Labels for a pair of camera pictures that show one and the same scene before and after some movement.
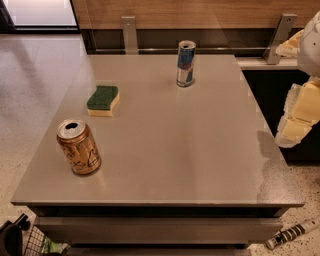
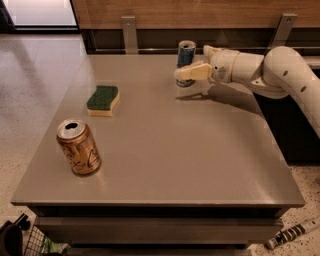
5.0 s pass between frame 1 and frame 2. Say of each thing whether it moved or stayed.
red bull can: stayed
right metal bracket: stayed
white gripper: moved
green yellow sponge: stayed
